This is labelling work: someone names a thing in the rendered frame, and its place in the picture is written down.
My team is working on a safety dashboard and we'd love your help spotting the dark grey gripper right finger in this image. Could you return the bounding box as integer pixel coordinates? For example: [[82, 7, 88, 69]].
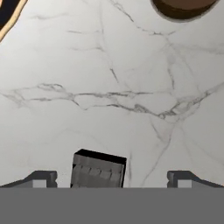
[[166, 170, 224, 189]]

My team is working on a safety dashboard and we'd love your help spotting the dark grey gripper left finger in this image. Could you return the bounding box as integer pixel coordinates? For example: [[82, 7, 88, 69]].
[[0, 170, 59, 189]]

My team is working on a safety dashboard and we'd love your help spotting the black plate with tan rim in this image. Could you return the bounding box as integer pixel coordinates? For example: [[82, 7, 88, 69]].
[[0, 0, 29, 42]]

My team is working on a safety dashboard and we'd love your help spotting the brown round plate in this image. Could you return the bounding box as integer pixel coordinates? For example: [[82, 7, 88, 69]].
[[150, 0, 221, 21]]

